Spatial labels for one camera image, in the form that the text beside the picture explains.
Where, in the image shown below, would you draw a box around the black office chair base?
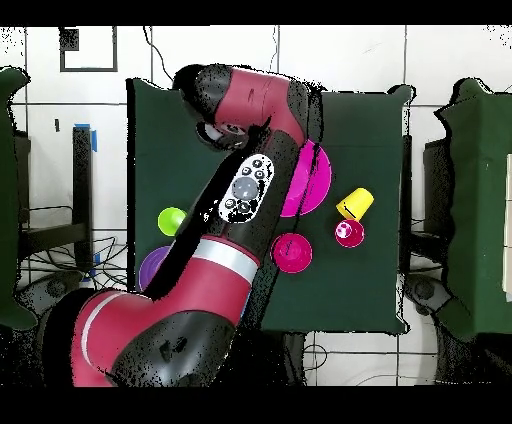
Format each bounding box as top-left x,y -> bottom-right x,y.
15,270 -> 85,317
405,273 -> 451,315

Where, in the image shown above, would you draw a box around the red bowl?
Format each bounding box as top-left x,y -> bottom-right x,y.
270,232 -> 314,275

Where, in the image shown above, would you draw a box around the black metal stand frame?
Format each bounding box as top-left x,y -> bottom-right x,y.
400,134 -> 414,277
17,126 -> 94,273

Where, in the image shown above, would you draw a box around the black floor cable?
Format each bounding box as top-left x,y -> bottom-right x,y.
142,25 -> 177,81

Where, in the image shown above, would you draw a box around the dark green table cloth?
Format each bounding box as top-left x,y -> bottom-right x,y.
125,77 -> 413,337

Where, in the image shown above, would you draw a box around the black square floor frame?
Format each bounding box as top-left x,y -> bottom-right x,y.
59,25 -> 119,73

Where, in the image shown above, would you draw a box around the tangled floor cables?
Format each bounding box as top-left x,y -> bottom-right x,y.
19,235 -> 129,293

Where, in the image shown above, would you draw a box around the blue tape strip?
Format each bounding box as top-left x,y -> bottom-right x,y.
73,122 -> 98,153

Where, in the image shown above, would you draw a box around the purple bowl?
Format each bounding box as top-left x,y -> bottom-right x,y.
138,245 -> 171,293

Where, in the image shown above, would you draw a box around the large pink bowl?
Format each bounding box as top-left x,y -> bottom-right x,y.
279,138 -> 333,218

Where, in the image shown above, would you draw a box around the green covered side table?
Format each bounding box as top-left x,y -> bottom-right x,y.
0,66 -> 39,331
435,77 -> 512,341

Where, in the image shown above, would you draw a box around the green cup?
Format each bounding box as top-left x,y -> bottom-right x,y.
157,206 -> 188,238

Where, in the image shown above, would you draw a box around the yellow cup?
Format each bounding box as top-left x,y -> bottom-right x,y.
335,187 -> 376,222

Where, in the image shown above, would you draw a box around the thin dark floor cable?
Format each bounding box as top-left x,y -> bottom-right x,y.
268,25 -> 280,73

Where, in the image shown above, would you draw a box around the red cup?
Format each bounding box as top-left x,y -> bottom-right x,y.
334,218 -> 366,249

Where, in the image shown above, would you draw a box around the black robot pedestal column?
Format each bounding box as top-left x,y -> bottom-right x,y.
279,331 -> 309,387

